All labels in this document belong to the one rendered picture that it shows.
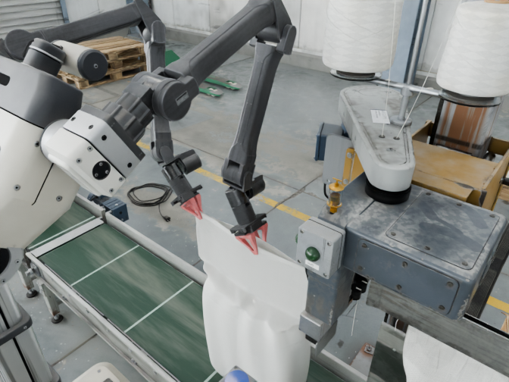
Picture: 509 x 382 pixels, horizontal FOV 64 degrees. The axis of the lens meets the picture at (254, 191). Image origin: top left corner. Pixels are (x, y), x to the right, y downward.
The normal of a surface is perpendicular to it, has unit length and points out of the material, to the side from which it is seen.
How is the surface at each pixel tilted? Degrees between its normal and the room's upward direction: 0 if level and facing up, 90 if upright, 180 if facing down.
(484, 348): 90
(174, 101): 92
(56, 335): 0
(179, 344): 0
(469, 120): 90
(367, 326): 0
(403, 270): 90
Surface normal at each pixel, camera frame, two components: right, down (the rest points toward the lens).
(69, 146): -0.31, -0.54
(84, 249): 0.01, -0.85
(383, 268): -0.64, 0.40
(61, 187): 0.77, 0.34
